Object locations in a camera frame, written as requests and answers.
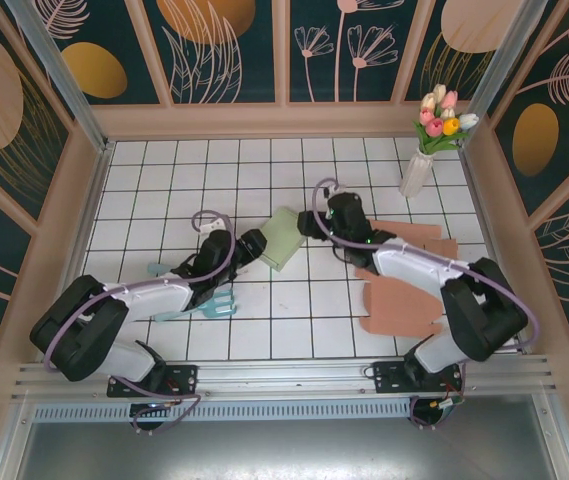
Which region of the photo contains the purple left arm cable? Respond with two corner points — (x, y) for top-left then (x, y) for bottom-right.
(42, 209), (238, 436)

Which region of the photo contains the white ribbed vase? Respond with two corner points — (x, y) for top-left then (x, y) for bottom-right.
(397, 148), (438, 200)

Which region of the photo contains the aluminium corner post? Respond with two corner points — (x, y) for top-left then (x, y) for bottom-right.
(3, 0), (115, 151)
(458, 0), (550, 151)

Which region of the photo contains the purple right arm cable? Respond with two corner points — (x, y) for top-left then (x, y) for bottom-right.
(312, 178), (540, 431)

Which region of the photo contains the artificial tulip bouquet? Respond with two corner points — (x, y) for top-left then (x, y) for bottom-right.
(412, 83), (480, 157)

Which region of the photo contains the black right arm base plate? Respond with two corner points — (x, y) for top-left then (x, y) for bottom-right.
(363, 359), (464, 394)

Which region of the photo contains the pink paper box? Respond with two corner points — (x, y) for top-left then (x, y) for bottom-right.
(353, 217), (460, 337)

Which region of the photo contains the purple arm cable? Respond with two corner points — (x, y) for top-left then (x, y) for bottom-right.
(42, 209), (238, 436)
(312, 178), (540, 431)

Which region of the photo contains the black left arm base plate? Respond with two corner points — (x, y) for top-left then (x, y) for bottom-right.
(107, 363), (200, 399)

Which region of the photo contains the aluminium side rail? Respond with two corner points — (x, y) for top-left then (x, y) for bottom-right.
(458, 147), (533, 354)
(38, 142), (115, 361)

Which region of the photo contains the aluminium mounting rail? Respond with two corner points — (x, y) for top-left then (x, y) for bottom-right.
(11, 354), (560, 401)

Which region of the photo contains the teal toy rake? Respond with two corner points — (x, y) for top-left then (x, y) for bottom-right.
(156, 288), (239, 324)

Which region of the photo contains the green paper box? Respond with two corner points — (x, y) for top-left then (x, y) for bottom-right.
(258, 207), (308, 274)

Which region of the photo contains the grey slotted cable duct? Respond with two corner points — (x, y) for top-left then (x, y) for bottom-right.
(31, 399), (415, 424)

